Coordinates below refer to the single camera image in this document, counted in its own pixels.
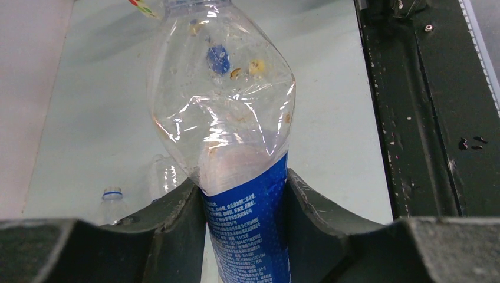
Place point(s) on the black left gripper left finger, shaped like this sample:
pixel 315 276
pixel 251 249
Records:
pixel 163 242

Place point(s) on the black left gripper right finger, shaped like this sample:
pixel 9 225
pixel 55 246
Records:
pixel 328 243

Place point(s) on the clear bottle blue label front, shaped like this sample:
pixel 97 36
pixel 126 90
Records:
pixel 222 99

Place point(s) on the clear bottle blue label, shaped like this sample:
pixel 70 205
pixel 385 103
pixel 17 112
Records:
pixel 163 176
pixel 222 99

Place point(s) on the clear bottle blue label middle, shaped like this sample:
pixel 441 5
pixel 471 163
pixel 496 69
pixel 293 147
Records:
pixel 163 176

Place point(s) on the yellow label bottle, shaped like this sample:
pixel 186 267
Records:
pixel 151 8

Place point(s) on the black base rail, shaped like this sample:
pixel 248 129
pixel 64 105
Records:
pixel 437 122

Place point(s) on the white cable duct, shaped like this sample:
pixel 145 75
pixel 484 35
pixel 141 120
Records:
pixel 481 50

